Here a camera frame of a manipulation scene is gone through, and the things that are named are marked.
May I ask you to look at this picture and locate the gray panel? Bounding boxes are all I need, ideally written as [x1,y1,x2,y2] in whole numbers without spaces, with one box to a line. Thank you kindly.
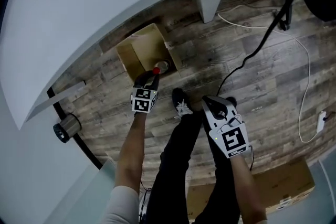
[307,156,336,224]

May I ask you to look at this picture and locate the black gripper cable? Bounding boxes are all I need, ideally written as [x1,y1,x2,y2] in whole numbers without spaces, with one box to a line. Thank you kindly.
[247,144,255,172]

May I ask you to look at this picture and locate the person's left forearm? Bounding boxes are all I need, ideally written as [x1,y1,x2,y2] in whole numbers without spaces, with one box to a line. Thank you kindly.
[114,112,148,194]

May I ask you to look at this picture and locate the black frame strip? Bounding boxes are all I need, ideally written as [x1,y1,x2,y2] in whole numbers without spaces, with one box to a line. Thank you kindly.
[46,86,103,170]

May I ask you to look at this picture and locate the flat cardboard carton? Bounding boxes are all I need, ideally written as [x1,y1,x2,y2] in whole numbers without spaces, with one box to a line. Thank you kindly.
[186,158,316,221]

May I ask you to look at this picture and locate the frosted glass panel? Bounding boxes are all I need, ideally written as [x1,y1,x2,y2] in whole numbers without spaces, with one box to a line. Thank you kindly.
[49,157,118,224]

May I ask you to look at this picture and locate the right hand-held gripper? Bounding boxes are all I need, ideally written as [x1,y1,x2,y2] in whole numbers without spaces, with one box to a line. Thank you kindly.
[201,95,250,159]

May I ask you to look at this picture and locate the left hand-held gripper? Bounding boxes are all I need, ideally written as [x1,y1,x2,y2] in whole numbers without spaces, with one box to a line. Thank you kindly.
[130,70,161,114]

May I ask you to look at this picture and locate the brown cardboard box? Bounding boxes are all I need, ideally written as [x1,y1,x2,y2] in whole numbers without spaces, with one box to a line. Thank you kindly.
[116,23,182,87]

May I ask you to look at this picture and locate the person's white shirt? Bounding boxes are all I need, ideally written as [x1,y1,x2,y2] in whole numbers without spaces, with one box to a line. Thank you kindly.
[101,185,140,224]

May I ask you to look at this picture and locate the person's right forearm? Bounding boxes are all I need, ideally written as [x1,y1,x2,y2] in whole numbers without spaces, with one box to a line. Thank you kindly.
[228,155,268,224]

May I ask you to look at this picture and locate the plastic bottle with red cap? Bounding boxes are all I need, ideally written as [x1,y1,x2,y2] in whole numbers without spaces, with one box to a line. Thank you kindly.
[152,59,172,76]

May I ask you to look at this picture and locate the person's black trousers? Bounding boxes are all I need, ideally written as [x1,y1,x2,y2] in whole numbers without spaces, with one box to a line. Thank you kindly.
[145,109,242,224]

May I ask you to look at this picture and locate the white floor power strip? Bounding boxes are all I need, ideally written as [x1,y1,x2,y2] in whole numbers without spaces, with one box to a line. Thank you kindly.
[317,110,327,133]

